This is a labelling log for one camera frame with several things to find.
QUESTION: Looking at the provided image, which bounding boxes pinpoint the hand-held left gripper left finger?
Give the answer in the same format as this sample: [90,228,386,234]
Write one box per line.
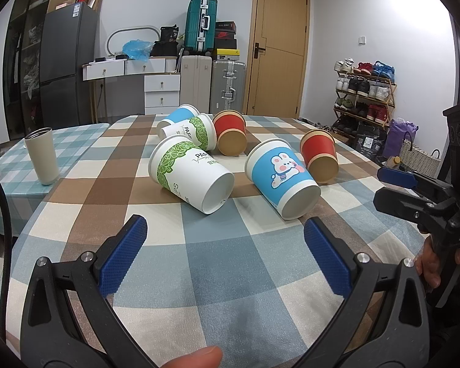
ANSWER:
[20,215,158,368]

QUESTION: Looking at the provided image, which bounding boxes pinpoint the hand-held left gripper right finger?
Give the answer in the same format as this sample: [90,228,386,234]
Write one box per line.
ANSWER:
[291,217,432,368]

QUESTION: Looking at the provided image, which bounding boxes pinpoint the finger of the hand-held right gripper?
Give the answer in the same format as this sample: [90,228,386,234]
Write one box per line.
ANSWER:
[376,166,451,200]
[373,186,451,234]

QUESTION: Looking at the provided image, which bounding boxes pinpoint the blue bunny paper cup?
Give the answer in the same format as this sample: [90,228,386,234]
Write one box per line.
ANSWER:
[244,138,322,221]

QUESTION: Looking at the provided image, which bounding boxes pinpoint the large green leaf paper cup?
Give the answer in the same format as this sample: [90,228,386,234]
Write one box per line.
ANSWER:
[148,135,236,215]

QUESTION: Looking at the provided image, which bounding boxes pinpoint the red brown paper cup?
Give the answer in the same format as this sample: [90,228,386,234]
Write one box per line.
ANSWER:
[212,109,248,157]
[300,129,339,184]

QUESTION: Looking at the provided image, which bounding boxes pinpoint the small green leaf paper cup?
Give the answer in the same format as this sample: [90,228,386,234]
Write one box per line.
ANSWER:
[158,113,217,152]

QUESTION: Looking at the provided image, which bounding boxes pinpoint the plain blue paper cup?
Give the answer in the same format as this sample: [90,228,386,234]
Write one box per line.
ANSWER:
[156,104,199,133]

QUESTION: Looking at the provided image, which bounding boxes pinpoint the person's right hand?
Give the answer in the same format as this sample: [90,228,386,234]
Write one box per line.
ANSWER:
[415,237,460,295]

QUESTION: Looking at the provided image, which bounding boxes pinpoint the person's left hand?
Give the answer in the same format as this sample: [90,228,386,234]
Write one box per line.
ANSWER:
[159,346,223,368]

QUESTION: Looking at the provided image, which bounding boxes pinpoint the woven white basket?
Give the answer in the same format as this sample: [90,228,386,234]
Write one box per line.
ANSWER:
[399,138,441,177]

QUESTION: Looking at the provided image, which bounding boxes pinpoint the purple shopping bag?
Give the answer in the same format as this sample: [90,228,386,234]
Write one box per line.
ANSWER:
[383,118,420,159]

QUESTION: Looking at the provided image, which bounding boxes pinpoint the black printed sack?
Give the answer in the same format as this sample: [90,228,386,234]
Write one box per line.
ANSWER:
[350,122,388,158]

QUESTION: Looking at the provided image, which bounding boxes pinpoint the wooden shoe rack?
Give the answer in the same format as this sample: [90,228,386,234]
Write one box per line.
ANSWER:
[332,68,397,136]

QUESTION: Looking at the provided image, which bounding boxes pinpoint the rows of shoes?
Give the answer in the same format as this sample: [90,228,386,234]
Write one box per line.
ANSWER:
[333,58,396,133]

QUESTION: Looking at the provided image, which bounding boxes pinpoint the white steel tumbler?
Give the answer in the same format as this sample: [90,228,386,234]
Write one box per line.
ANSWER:
[24,126,59,186]

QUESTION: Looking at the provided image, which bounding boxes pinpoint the teal checked tablecloth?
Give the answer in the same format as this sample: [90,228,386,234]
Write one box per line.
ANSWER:
[0,123,112,238]

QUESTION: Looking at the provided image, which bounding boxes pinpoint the white dressing table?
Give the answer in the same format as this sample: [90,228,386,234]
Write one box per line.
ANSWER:
[81,57,182,121]

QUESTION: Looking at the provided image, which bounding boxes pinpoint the wooden door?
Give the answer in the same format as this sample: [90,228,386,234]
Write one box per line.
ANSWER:
[242,0,311,119]

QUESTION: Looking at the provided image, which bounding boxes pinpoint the cream suitcase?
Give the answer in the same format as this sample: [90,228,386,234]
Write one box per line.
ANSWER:
[180,54,213,113]

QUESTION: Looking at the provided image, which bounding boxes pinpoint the silver suitcase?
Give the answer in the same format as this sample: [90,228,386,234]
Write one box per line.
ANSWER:
[210,59,247,115]

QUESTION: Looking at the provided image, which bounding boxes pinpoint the dark grey refrigerator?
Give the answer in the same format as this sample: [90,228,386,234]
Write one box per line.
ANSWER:
[38,2,99,128]

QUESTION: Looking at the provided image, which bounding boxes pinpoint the blue plastic bag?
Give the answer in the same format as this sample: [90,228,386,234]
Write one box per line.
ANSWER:
[122,39,153,62]

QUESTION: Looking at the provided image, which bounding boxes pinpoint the dark glass display cabinet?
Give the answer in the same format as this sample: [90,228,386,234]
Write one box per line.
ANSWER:
[2,0,62,136]

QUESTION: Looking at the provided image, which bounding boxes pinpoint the oval white framed mirror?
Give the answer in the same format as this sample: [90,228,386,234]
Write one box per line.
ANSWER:
[106,26,159,59]

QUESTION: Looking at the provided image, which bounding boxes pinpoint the black bag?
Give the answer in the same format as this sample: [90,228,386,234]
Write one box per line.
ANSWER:
[150,26,182,57]

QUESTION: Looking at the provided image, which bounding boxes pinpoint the teal suitcase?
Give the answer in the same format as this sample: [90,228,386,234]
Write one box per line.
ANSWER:
[184,0,218,56]

